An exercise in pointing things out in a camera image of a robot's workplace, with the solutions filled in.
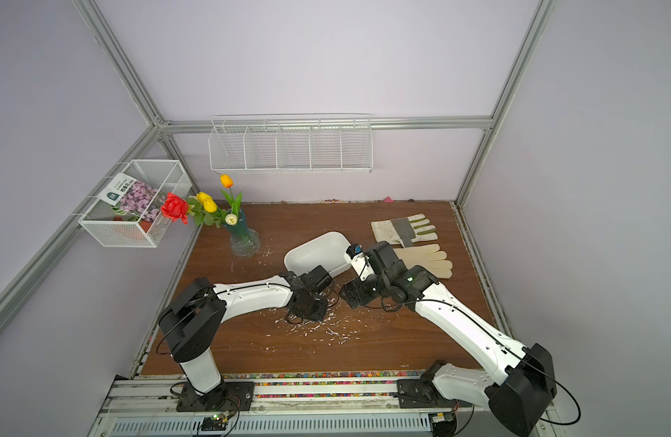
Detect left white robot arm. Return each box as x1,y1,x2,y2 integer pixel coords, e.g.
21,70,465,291
158,266,333,396

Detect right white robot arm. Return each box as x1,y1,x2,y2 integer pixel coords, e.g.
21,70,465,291
340,241,557,436

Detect white plastic storage box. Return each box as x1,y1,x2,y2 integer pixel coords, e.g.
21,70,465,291
284,231,351,278

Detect beige canvas work glove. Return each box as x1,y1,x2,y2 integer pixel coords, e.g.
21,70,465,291
394,244,454,280

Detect glass vase with flowers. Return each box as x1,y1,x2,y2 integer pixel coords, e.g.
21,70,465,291
161,174,262,257

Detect grey striped work glove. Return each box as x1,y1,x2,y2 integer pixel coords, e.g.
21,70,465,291
370,214,438,248

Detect purple potted flowers with card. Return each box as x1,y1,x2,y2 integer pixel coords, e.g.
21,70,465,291
97,172,166,233

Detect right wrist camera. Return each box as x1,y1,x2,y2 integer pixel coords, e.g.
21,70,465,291
344,244,374,282

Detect long white wire shelf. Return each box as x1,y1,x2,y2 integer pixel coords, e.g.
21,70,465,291
208,113,374,173

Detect small white wire basket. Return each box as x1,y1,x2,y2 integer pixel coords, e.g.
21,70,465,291
79,160,192,249

